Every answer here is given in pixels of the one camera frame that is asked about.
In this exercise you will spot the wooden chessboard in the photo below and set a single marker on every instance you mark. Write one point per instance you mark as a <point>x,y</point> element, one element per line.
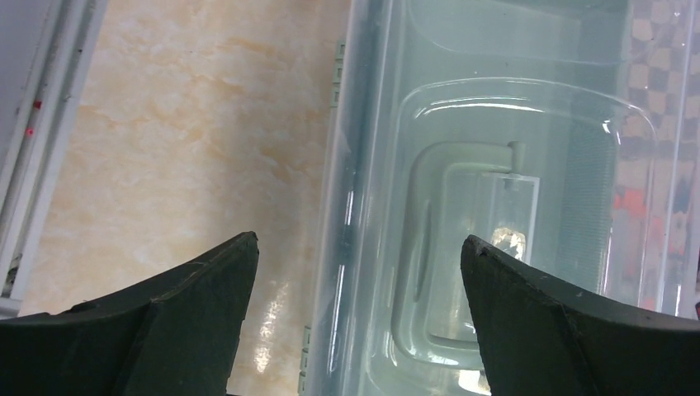
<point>663,80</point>

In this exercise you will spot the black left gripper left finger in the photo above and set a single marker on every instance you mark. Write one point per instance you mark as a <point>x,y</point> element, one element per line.
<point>175,333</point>

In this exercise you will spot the large orange pliers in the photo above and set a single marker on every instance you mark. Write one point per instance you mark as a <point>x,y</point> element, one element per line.
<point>632,200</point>

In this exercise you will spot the aluminium frame post left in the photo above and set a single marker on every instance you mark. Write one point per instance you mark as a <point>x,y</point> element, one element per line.
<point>46,51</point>

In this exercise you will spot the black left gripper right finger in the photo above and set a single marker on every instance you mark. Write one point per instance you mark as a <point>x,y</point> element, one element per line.
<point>541,335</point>

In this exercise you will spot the green plastic tool box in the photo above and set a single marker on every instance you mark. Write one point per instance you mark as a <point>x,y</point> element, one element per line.
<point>507,120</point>

